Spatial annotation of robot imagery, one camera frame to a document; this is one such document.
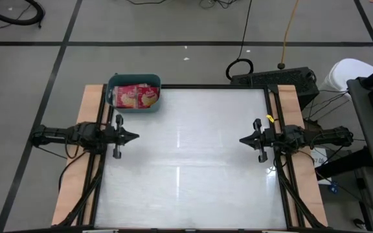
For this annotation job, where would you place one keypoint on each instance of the blue tag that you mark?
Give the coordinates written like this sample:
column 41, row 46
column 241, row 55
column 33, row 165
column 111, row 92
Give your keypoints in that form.
column 334, row 188

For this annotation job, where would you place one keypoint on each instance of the white paper sheet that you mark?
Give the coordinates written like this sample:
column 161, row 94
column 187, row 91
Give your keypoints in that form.
column 319, row 161

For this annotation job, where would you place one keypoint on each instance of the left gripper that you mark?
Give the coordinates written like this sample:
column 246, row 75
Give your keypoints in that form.
column 110, row 136

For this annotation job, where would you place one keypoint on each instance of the beige wooden side board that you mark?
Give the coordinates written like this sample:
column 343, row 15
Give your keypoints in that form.
column 70, row 194
column 288, row 100

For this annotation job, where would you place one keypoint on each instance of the black cart base beam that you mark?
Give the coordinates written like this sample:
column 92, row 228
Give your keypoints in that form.
column 345, row 163

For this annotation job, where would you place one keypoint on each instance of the white rounded seat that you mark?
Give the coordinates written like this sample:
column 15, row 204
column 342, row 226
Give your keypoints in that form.
column 348, row 72

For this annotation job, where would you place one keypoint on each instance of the black aluminium table frame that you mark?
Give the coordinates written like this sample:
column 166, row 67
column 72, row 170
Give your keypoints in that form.
column 212, row 86

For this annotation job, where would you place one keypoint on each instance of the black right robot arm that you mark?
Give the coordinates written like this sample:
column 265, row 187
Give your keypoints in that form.
column 329, row 137

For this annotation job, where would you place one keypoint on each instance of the teal plastic basket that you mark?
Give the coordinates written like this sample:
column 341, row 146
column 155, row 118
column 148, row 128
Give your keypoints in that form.
column 133, row 78

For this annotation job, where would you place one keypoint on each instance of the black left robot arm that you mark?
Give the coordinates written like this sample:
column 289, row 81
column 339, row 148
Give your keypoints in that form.
column 53, row 134

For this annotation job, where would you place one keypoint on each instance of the black caster wheel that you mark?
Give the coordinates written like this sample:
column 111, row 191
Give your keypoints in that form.
column 358, row 223

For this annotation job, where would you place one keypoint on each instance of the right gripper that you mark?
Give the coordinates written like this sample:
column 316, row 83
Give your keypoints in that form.
column 265, row 139

